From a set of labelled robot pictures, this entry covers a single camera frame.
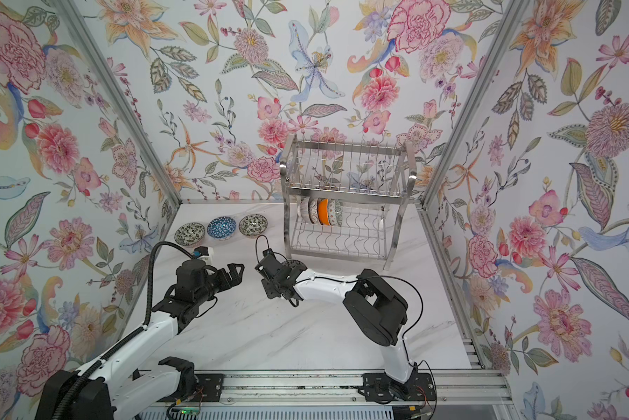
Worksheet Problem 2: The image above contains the green leaf pattern bowl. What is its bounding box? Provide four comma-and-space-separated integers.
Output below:
174, 222, 206, 248

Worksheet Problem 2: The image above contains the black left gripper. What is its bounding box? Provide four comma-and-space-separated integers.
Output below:
193, 261, 244, 307

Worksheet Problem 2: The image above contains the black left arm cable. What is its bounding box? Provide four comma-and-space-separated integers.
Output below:
51, 240, 195, 420

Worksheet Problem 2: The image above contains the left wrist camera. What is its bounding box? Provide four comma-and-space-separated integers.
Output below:
193, 246, 214, 264

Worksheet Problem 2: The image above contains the two-tier steel dish rack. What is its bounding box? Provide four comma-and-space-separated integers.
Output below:
279, 136, 417, 269

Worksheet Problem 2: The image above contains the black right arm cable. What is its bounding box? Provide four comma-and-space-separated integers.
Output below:
254, 233, 439, 420

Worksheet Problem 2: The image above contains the dark speckled bowl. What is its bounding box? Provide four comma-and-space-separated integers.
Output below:
238, 213, 269, 237

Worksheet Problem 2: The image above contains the pale green pattern bowl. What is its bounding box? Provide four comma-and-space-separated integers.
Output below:
328, 199, 342, 227

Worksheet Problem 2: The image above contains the brown mandala pattern bowl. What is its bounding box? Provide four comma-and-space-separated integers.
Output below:
308, 197, 320, 225

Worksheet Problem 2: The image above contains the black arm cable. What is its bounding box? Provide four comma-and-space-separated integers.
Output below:
254, 233, 439, 420
51, 240, 195, 420

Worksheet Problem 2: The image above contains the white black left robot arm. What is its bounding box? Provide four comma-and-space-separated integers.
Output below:
35, 259, 244, 419

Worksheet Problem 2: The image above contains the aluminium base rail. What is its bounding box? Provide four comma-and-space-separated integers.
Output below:
61, 368, 515, 408

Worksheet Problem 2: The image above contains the plain white bowl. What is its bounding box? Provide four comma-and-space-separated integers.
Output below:
317, 199, 330, 226

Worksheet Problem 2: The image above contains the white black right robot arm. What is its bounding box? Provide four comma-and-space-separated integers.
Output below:
255, 249, 425, 404

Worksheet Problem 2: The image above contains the blue pattern bowl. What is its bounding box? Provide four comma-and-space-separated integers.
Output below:
207, 216, 237, 241

